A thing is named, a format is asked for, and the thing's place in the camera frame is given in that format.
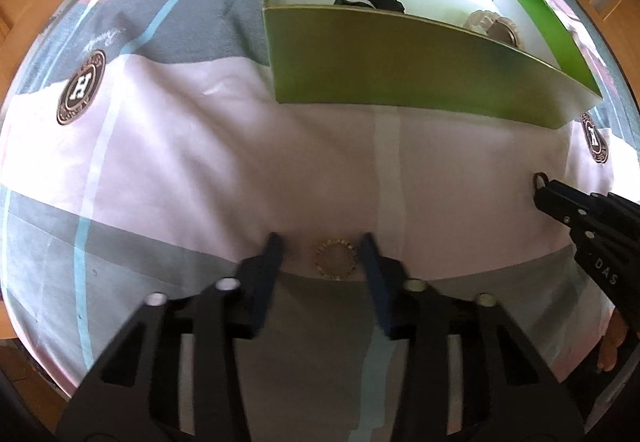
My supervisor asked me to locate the plaid bed sheet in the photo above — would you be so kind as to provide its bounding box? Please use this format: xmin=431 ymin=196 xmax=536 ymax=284
xmin=1 ymin=0 xmax=639 ymax=441

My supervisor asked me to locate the cream white wrist watch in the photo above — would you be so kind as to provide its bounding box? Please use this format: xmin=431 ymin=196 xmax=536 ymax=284
xmin=463 ymin=10 xmax=524 ymax=49

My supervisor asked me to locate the green cardboard box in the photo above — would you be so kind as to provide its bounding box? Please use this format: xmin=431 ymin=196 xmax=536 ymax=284
xmin=264 ymin=0 xmax=602 ymax=129

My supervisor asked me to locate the person's right hand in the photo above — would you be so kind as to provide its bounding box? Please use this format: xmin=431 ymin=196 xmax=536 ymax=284
xmin=597 ymin=309 xmax=628 ymax=372

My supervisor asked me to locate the small rhinestone ring bracelet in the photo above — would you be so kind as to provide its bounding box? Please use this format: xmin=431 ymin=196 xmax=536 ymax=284
xmin=314 ymin=237 xmax=360 ymax=281

